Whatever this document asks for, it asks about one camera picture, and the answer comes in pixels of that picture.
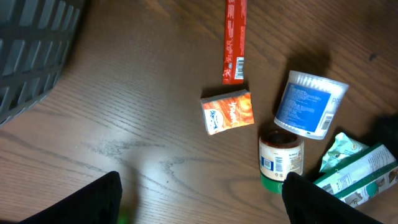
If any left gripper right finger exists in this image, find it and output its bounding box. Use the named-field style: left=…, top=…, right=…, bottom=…
left=282, top=172, right=378, bottom=224

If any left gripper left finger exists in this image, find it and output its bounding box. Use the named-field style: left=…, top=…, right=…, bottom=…
left=21, top=171, right=123, bottom=224

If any green lid jar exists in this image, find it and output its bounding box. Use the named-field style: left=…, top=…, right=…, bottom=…
left=259, top=129, right=304, bottom=194

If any pale green wipes packet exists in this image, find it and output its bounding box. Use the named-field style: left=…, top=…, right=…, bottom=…
left=320, top=133, right=369, bottom=173

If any green white package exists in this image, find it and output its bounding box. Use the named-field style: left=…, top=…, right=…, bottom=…
left=314, top=144, right=397, bottom=208

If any white jar blue label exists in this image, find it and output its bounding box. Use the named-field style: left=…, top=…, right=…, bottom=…
left=274, top=70, right=349, bottom=140

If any orange small box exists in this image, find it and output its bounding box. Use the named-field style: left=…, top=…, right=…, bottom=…
left=200, top=90, right=254, bottom=135

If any red white small packet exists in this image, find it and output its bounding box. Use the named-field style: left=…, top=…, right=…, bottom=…
left=223, top=0, right=247, bottom=85

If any grey plastic mesh basket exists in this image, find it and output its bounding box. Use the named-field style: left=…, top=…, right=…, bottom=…
left=1, top=0, right=86, bottom=125

